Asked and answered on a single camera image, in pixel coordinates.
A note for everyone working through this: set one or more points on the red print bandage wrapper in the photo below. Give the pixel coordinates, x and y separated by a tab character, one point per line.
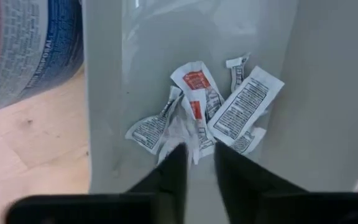
196	79
197	112

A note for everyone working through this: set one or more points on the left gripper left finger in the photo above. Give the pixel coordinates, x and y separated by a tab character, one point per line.
104	208

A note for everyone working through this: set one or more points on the light grey plastic bin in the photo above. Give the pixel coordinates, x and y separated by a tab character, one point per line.
135	46

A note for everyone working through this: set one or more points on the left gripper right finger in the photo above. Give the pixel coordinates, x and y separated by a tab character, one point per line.
275	208

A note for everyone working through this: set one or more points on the white wipes canister blue label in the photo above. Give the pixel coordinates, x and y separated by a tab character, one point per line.
26	46

